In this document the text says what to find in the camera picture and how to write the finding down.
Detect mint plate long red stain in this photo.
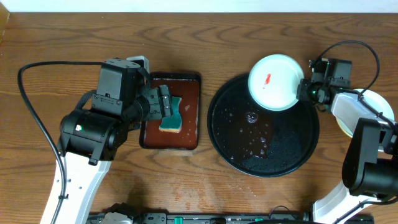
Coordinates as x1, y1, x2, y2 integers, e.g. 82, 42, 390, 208
335, 88, 395, 138

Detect green yellow sponge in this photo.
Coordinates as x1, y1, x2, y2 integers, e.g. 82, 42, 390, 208
159, 96, 182, 133

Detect mint plate small red stain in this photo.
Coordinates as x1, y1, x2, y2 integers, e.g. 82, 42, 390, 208
248, 54, 305, 112

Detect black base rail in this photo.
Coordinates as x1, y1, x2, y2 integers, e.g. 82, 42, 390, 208
86, 203, 374, 224

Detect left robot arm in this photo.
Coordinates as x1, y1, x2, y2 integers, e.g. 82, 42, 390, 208
41, 83, 172, 223

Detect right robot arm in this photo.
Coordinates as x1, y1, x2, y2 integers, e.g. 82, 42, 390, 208
297, 78, 397, 223

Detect black rectangular water tray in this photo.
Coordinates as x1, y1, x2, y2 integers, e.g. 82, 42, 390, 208
139, 72, 201, 150

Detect round black tray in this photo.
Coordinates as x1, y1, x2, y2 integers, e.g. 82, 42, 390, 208
207, 74, 320, 177

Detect yellow plate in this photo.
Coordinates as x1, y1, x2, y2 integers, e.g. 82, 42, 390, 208
335, 117, 353, 138

